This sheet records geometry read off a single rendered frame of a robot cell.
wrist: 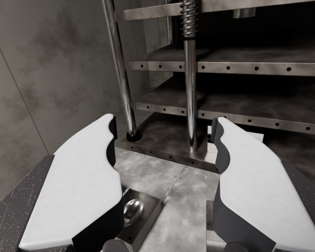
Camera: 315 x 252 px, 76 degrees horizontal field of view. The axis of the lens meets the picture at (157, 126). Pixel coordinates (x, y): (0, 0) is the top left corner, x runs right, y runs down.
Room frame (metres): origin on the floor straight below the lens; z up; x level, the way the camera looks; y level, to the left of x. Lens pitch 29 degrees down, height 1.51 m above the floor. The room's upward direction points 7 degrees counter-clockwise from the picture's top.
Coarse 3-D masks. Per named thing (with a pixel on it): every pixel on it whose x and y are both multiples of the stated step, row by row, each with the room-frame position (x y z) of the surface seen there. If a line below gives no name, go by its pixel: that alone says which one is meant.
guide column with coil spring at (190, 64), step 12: (192, 0) 0.94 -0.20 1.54; (192, 12) 0.94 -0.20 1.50; (192, 24) 0.94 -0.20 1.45; (192, 48) 0.94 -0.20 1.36; (192, 60) 0.94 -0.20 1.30; (192, 72) 0.94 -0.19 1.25; (192, 84) 0.94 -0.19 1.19; (192, 96) 0.94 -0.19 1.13; (192, 108) 0.94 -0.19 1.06; (192, 120) 0.94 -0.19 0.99; (192, 132) 0.94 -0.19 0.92; (192, 144) 0.94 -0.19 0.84
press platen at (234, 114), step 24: (144, 96) 1.26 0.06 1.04; (168, 96) 1.21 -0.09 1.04; (216, 96) 1.11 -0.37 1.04; (240, 96) 1.07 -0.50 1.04; (264, 96) 1.03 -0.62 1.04; (288, 96) 0.99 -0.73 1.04; (312, 96) 0.96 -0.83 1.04; (240, 120) 0.85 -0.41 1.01; (264, 120) 0.80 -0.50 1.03; (288, 120) 0.75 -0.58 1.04; (312, 120) 0.73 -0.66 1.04
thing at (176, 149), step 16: (160, 112) 1.52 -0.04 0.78; (144, 128) 1.28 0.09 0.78; (160, 128) 1.25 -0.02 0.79; (176, 128) 1.23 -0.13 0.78; (272, 128) 1.08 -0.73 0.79; (128, 144) 1.12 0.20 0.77; (144, 144) 1.08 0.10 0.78; (160, 144) 1.06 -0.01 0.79; (176, 144) 1.03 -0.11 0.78; (272, 144) 0.92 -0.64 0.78; (288, 144) 0.90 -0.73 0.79; (304, 144) 0.89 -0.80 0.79; (176, 160) 0.93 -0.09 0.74; (192, 160) 0.88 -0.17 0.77; (208, 160) 0.85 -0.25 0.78; (288, 160) 0.77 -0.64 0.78; (304, 160) 0.76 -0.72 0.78
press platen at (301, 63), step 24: (168, 48) 1.44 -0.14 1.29; (216, 48) 1.24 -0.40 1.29; (240, 48) 1.15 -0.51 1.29; (264, 48) 1.08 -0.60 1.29; (288, 48) 1.01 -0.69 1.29; (312, 48) 0.95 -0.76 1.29; (216, 72) 0.92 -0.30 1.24; (240, 72) 0.86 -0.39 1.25; (264, 72) 0.81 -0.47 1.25; (288, 72) 0.77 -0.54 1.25; (312, 72) 0.73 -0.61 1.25
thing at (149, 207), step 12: (132, 192) 0.61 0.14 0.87; (132, 204) 0.56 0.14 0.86; (144, 204) 0.54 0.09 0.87; (156, 204) 0.53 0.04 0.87; (132, 216) 0.51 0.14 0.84; (144, 216) 0.49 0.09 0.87; (156, 216) 0.52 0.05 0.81; (132, 228) 0.44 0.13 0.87; (144, 228) 0.45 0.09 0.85; (132, 240) 0.40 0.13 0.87
